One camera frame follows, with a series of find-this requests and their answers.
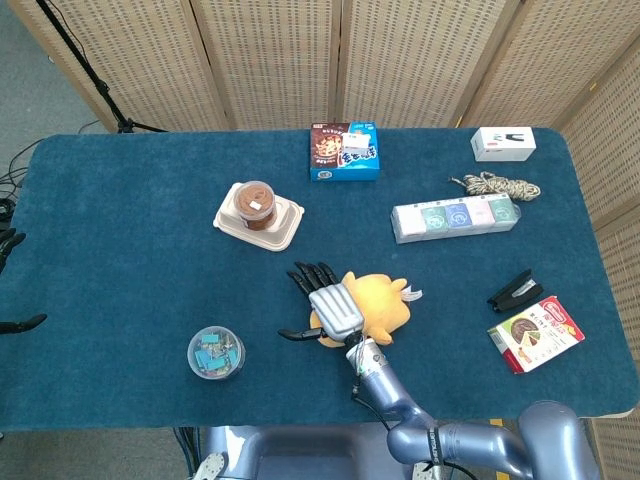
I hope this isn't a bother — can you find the white product box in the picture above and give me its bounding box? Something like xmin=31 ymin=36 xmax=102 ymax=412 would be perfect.
xmin=469 ymin=126 xmax=537 ymax=163

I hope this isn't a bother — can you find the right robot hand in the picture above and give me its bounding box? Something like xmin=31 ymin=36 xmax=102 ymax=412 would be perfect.
xmin=277 ymin=261 xmax=365 ymax=347

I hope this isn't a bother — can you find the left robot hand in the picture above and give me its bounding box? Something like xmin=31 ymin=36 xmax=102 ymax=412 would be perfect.
xmin=0 ymin=228 xmax=49 ymax=335

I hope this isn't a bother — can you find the black floor cable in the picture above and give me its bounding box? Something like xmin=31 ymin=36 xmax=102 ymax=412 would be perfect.
xmin=0 ymin=119 xmax=101 ymax=221

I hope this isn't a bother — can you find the black stapler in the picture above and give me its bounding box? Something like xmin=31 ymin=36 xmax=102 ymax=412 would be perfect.
xmin=486 ymin=268 xmax=545 ymax=314

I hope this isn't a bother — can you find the black tripod stand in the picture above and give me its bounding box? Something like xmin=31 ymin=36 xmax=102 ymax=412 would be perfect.
xmin=34 ymin=0 xmax=166 ymax=135

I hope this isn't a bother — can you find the red and white food box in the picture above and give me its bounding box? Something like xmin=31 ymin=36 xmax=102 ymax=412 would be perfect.
xmin=487 ymin=295 xmax=586 ymax=376

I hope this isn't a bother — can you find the yellow plush toy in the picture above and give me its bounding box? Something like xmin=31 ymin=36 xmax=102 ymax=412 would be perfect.
xmin=309 ymin=271 xmax=424 ymax=349

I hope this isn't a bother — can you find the clear jar of rubber bands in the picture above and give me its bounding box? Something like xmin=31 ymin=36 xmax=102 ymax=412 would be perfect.
xmin=232 ymin=180 xmax=278 ymax=232

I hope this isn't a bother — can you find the blue table cloth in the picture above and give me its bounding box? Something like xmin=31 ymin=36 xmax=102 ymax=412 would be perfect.
xmin=0 ymin=127 xmax=640 ymax=434

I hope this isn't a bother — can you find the blue snack box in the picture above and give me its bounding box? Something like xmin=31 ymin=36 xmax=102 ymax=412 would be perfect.
xmin=309 ymin=122 xmax=381 ymax=183

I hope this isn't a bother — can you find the braided rope bundle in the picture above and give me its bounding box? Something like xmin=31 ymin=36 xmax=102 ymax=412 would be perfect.
xmin=448 ymin=171 xmax=542 ymax=203

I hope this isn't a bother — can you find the woven folding screen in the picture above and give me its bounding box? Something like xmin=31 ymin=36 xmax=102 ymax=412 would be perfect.
xmin=7 ymin=0 xmax=640 ymax=480

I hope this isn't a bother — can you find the beige lidded food container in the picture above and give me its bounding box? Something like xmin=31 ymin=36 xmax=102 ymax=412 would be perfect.
xmin=212 ymin=182 xmax=306 ymax=253

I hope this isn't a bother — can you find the blue robot torso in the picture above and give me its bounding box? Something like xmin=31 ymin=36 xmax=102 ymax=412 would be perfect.
xmin=192 ymin=423 xmax=406 ymax=480

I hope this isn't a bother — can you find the pack of pocket tissues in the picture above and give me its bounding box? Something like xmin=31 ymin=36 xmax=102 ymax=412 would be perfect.
xmin=390 ymin=193 xmax=522 ymax=245

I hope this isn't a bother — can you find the clear jar of binder clips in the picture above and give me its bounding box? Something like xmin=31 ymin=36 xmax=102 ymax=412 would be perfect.
xmin=186 ymin=325 xmax=247 ymax=382

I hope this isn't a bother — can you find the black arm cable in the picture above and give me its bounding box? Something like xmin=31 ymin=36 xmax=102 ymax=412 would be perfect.
xmin=351 ymin=382 xmax=399 ymax=432

